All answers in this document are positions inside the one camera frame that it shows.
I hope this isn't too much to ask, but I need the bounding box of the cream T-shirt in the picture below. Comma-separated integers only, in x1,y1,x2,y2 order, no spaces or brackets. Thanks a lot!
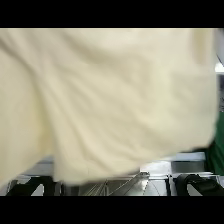
0,27,221,188

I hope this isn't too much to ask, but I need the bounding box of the silver frame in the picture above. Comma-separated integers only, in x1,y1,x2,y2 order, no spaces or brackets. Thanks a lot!
0,151,224,197

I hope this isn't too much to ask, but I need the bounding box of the dark green garment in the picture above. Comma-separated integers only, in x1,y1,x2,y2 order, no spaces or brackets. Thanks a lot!
203,111,224,176

